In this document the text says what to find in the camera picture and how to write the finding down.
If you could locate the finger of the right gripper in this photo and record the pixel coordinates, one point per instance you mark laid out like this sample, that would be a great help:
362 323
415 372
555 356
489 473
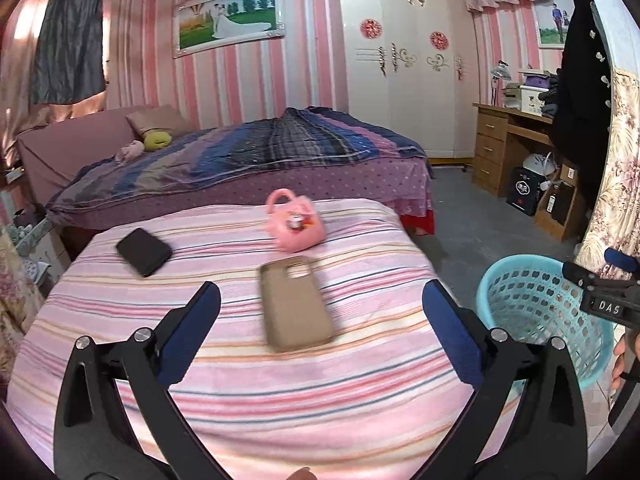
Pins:
581 277
622 261

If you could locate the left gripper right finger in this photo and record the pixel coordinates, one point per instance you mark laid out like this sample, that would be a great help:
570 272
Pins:
547 438

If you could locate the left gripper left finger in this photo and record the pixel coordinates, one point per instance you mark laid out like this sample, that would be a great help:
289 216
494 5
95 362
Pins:
93 436

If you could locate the person right hand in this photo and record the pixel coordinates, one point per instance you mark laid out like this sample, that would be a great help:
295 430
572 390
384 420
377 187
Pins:
628 344

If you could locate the floral curtain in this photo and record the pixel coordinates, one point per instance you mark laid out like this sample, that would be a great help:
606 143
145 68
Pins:
615 219

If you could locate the light blue plastic basket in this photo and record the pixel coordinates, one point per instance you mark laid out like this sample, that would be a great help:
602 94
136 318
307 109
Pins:
527 296

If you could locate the black box on floor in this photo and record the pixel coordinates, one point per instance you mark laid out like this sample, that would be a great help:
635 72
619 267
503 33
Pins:
524 190

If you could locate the pink striped bed sheet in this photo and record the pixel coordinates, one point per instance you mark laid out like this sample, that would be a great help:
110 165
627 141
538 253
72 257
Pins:
372 404

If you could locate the wooden desk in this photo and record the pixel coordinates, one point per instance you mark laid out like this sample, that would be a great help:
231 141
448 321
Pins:
507 138

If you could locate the black hanging coat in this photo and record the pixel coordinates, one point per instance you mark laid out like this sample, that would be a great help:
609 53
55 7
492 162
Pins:
580 124

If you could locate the black wallet case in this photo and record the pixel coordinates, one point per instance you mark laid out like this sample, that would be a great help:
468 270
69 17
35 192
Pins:
144 252

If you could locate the white bedside cabinet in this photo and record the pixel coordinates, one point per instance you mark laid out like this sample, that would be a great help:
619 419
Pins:
42 253

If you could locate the desk lamp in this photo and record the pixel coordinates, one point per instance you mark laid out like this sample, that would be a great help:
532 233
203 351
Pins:
499 73

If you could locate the brown phone case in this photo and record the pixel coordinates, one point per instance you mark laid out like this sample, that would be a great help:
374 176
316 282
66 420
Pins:
295 315

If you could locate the small framed couple photo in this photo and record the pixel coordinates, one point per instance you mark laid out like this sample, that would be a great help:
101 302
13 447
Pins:
552 18

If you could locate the white wardrobe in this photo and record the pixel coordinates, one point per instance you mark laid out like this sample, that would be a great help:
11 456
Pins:
412 67

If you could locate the pink cartoon mug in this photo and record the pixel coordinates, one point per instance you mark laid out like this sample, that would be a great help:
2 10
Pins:
293 221

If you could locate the pink plush toy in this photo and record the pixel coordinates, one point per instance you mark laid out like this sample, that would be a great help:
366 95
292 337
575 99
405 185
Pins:
129 152

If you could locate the purple dotted bed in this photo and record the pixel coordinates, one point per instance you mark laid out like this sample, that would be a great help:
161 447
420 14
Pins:
54 155

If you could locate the yellow green plush toy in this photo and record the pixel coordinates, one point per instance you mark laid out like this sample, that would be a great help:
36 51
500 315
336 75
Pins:
156 139

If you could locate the blue plaid blanket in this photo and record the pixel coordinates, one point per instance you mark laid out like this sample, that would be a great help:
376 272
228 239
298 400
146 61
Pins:
316 151

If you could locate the brown pillow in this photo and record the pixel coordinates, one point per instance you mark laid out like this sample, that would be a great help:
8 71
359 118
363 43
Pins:
164 118

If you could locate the dark grey curtain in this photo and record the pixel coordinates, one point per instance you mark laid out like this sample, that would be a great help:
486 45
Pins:
68 63

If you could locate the framed wedding photo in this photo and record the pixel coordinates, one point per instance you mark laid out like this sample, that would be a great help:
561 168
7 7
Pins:
201 25

